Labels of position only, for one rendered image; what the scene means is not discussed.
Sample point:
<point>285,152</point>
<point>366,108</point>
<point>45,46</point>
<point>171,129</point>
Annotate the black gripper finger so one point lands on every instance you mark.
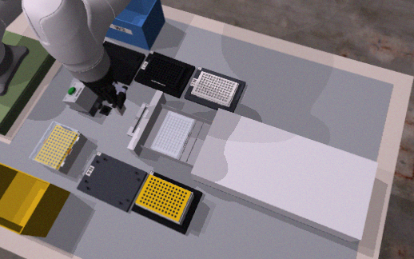
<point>117,97</point>
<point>103,97</point>

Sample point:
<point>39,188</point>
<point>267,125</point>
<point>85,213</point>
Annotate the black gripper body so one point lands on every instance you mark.
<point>106,81</point>

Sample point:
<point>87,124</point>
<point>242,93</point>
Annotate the grey bench mat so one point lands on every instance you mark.
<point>335,107</point>

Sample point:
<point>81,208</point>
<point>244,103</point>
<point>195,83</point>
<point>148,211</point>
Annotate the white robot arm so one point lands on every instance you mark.
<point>72,31</point>

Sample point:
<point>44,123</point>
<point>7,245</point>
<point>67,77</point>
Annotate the yellow waste bin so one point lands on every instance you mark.
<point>24,208</point>

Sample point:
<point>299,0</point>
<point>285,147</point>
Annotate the black multiwell plate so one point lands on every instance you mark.
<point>164,72</point>

